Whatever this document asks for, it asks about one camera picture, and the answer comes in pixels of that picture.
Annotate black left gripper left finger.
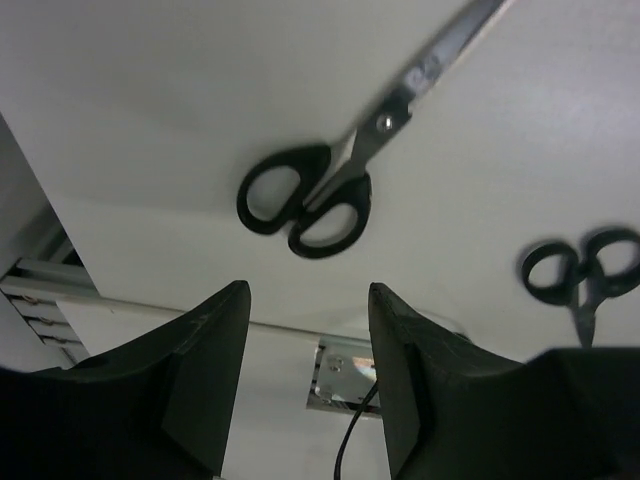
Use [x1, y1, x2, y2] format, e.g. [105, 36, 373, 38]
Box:
[1, 281, 251, 479]

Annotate large black scissors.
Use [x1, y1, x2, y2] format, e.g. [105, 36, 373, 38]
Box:
[236, 1, 508, 260]

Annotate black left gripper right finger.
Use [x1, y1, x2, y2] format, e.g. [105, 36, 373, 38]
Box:
[368, 283, 639, 479]

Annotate small black scissors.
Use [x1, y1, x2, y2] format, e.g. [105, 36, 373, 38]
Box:
[519, 226, 639, 348]

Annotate aluminium frame rail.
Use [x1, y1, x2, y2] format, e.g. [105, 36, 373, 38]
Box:
[1, 207, 98, 368]

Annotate black thin cable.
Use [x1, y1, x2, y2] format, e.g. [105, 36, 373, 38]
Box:
[333, 379, 381, 480]

